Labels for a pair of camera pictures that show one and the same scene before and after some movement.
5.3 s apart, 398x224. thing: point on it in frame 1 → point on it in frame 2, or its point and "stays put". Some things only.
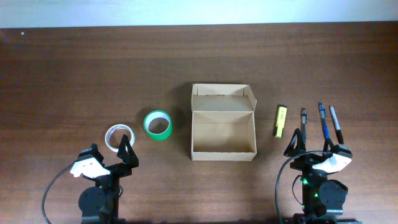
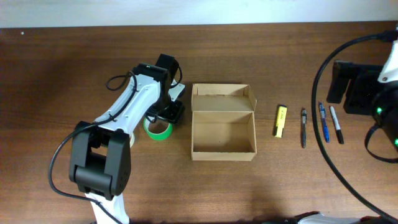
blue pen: [324, 121] stays put
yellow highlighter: [280, 120] stays put
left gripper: [115, 168] → [171, 112]
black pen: [303, 127] stays put
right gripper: [311, 162] → [351, 88]
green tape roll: [153, 114] stays put
